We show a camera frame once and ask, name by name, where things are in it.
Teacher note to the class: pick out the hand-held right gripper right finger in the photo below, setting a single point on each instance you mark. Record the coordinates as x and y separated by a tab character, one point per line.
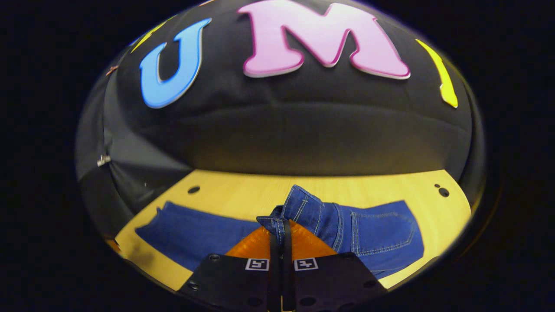
334	281

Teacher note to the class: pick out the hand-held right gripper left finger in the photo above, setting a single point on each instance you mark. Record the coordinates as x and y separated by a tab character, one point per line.
230	281

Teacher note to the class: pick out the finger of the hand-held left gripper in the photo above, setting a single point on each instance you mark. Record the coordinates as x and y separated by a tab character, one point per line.
113	245

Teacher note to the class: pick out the blue denim jeans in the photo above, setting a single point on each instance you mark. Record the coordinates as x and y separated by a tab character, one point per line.
377	238

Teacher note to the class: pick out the black backdrop cloth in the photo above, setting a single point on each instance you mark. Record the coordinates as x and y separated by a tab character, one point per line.
303	125

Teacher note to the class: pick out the copper metal clip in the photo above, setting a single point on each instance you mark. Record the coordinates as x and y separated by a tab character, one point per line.
112	69

